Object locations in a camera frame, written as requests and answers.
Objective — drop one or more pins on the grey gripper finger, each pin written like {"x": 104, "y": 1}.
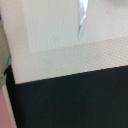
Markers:
{"x": 7, "y": 119}

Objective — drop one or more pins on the woven white placemat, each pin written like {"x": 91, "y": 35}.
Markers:
{"x": 46, "y": 39}

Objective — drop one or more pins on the wooden handled knife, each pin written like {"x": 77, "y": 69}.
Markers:
{"x": 83, "y": 6}

